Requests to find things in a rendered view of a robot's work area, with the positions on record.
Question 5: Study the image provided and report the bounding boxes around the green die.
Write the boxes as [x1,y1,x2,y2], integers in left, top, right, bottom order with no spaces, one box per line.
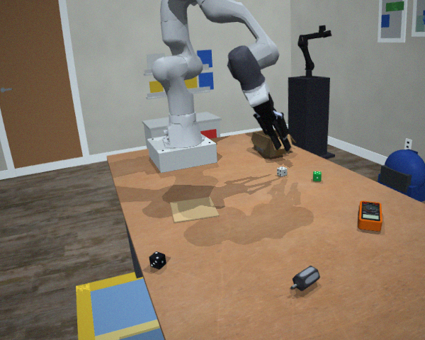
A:
[313,171,322,181]

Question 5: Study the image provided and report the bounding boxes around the white die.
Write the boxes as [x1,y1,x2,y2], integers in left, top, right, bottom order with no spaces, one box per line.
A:
[277,166,287,176]

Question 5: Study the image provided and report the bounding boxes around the orange digital multimeter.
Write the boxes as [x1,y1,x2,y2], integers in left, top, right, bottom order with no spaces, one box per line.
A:
[358,200,383,232]

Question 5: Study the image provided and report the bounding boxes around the beige square mat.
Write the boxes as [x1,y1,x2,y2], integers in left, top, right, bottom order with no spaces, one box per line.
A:
[170,197,220,223]

